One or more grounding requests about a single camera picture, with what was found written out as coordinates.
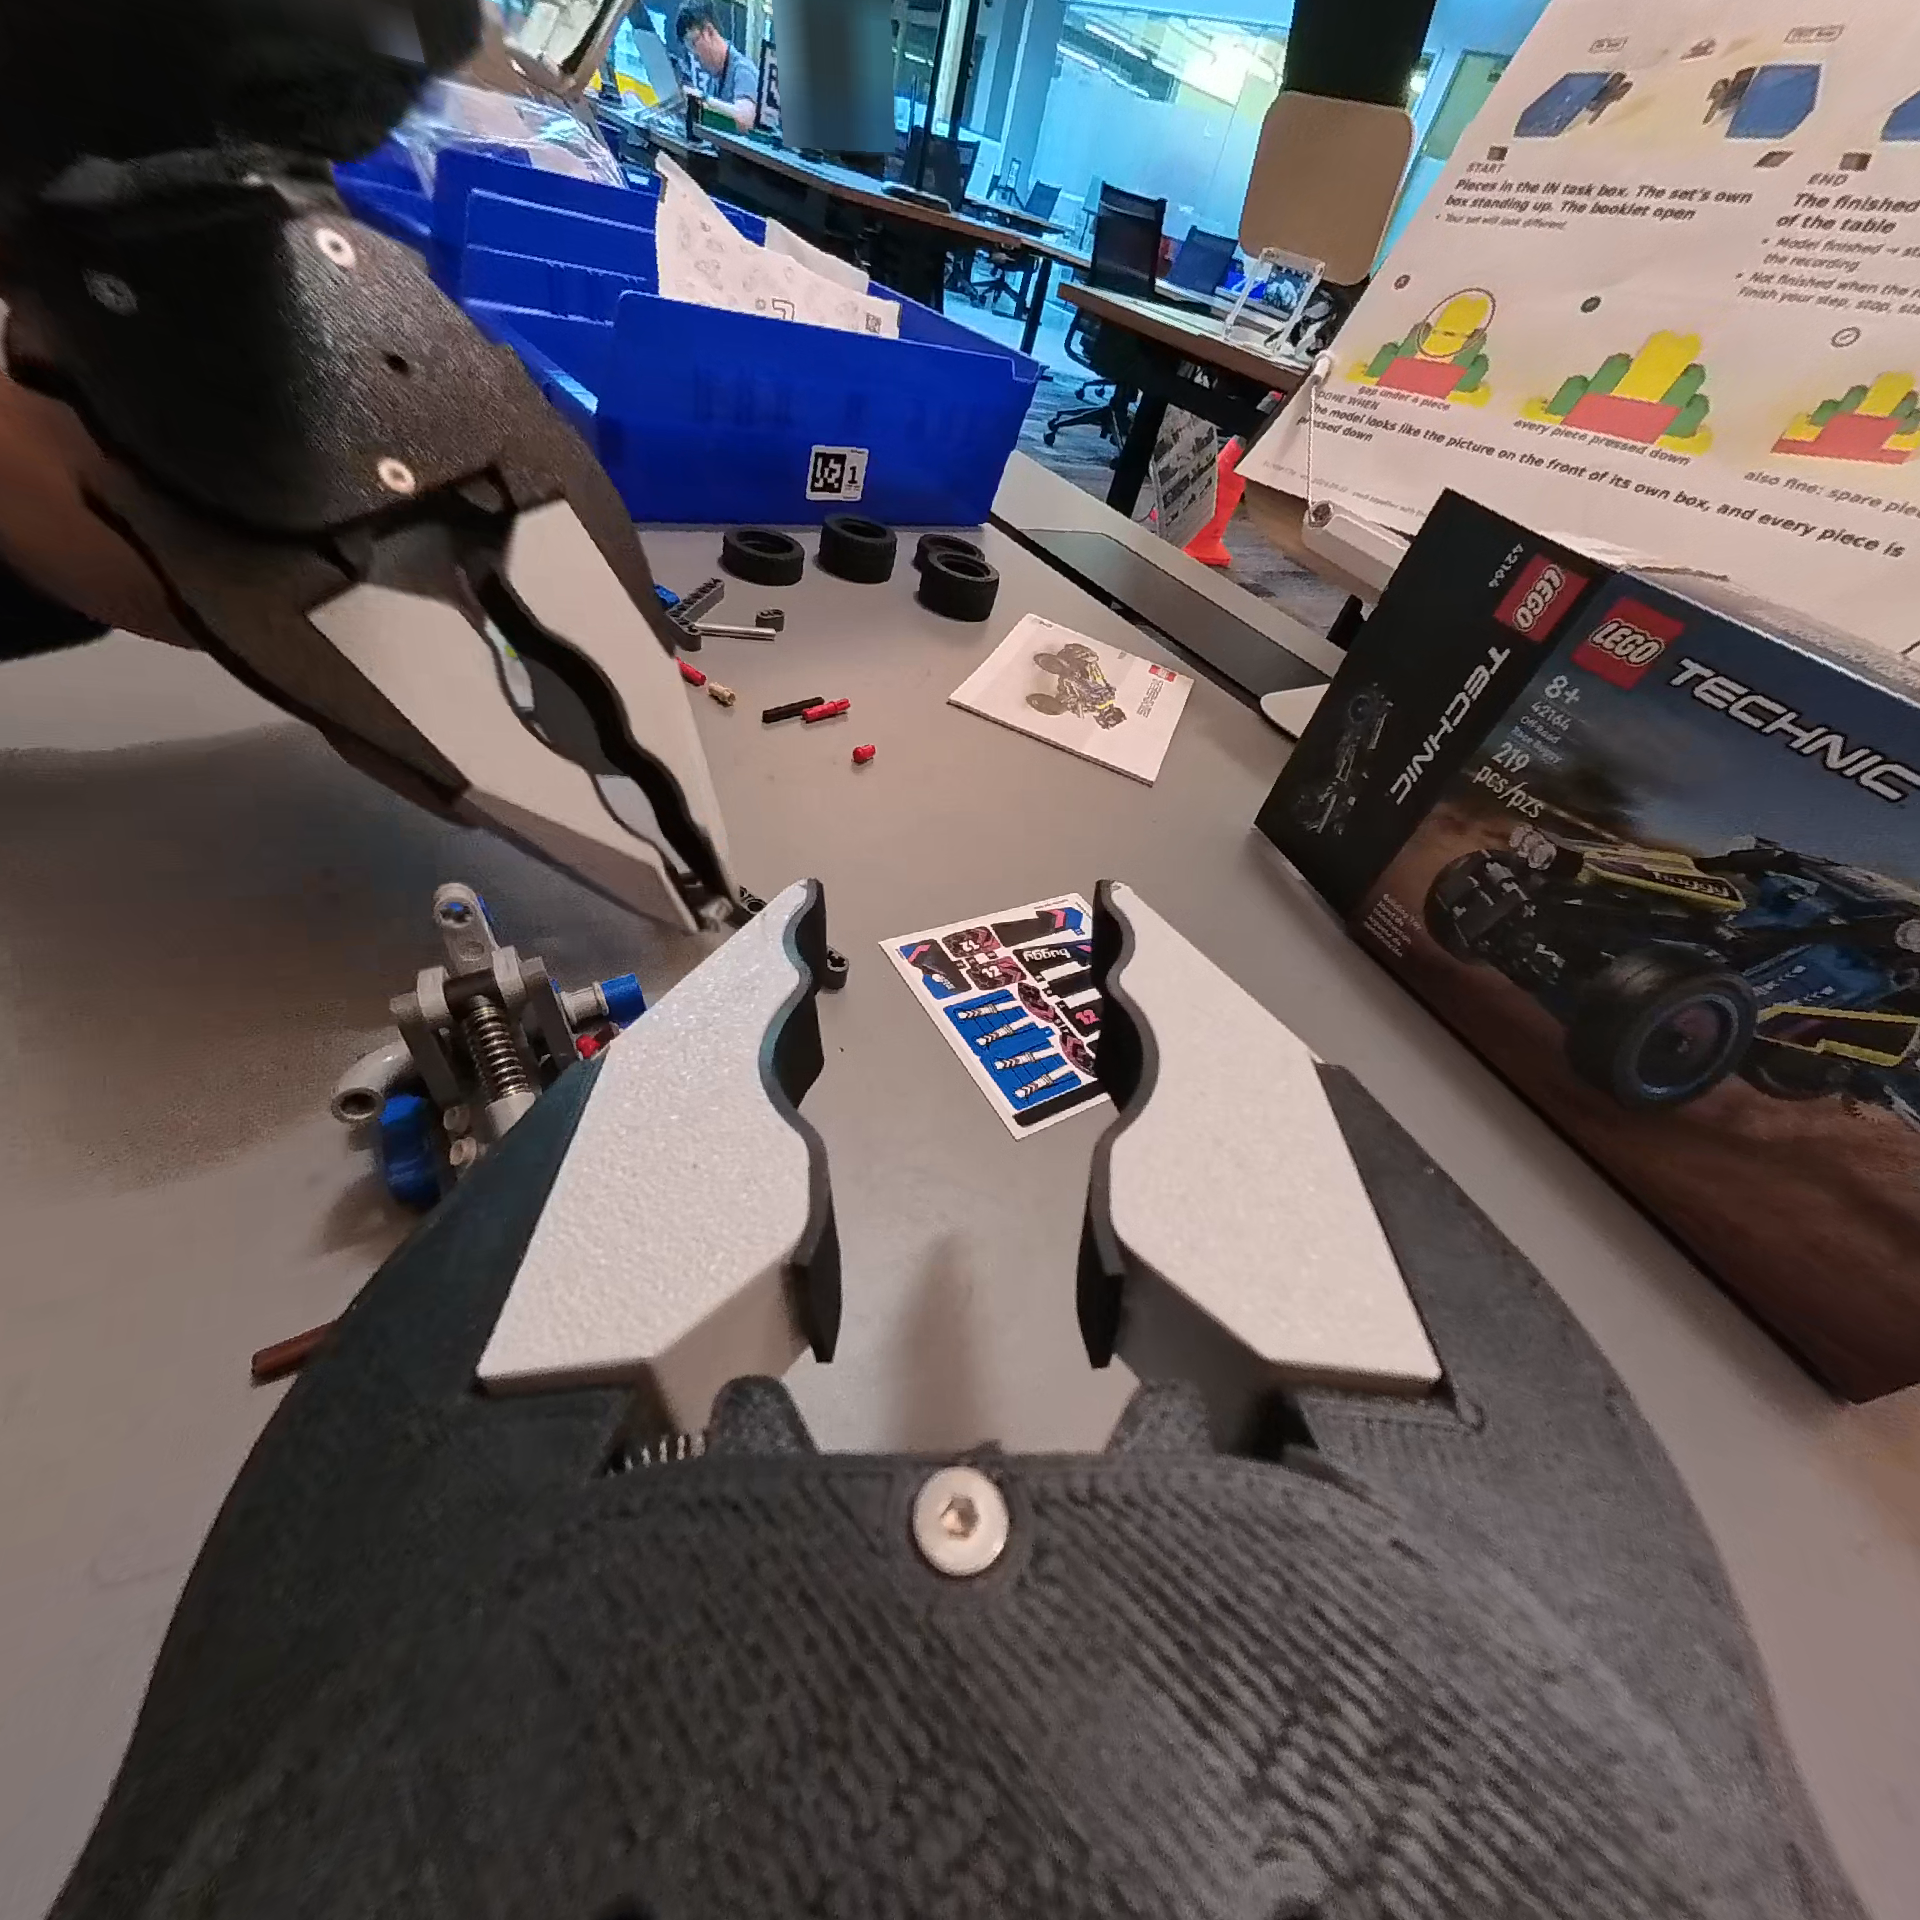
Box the closed lego instruction booklet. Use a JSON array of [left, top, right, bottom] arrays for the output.
[[948, 612, 1199, 786]]

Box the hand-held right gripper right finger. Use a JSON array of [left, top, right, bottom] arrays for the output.
[[1077, 883, 1447, 1384]]

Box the blue plastic storage bin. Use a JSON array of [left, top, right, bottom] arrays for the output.
[[601, 292, 1050, 525], [334, 134, 662, 437]]

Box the grey and blue lego chassis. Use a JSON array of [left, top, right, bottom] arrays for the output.
[[253, 883, 651, 1382]]

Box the orange cone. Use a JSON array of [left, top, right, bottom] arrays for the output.
[[1181, 435, 1252, 567]]

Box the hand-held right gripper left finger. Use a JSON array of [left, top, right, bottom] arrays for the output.
[[478, 879, 846, 1389]]

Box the lego sticker sheet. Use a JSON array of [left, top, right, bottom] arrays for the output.
[[878, 903, 1124, 1142]]

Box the black office chair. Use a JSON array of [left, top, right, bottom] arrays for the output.
[[1050, 184, 1174, 444]]

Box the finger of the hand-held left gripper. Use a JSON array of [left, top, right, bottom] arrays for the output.
[[305, 576, 710, 933], [478, 498, 740, 907]]

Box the dark grey angled lego beam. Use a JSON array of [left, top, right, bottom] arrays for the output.
[[684, 875, 852, 996]]

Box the background wooden desk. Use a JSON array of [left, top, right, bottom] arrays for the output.
[[1058, 279, 1330, 521]]

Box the white paper bag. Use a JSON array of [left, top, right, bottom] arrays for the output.
[[657, 151, 906, 339]]

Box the black cardboard box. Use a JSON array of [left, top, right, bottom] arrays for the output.
[[1253, 486, 1920, 1406]]

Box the clear acrylic stand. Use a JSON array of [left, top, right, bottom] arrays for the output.
[[1229, 245, 1327, 331]]

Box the white instruction poster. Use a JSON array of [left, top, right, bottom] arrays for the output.
[[1238, 0, 1920, 662]]

